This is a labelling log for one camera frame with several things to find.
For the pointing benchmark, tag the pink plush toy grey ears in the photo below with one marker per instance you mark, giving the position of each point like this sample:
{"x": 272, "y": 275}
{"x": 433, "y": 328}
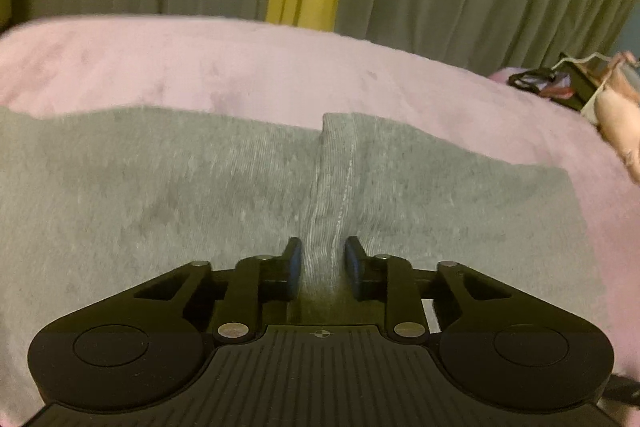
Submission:
{"x": 620, "y": 117}

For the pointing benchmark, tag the pink bed sheet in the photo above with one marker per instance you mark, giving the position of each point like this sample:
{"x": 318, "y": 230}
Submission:
{"x": 250, "y": 67}

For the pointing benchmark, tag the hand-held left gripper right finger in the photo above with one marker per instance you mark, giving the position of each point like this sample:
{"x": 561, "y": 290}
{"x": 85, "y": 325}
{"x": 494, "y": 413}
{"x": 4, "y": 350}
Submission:
{"x": 353, "y": 272}

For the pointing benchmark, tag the grey sweat pants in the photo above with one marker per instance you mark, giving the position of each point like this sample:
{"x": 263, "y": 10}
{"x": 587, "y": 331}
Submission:
{"x": 175, "y": 187}

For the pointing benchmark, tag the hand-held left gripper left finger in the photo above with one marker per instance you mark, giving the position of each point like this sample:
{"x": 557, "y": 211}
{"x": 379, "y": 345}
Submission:
{"x": 295, "y": 268}

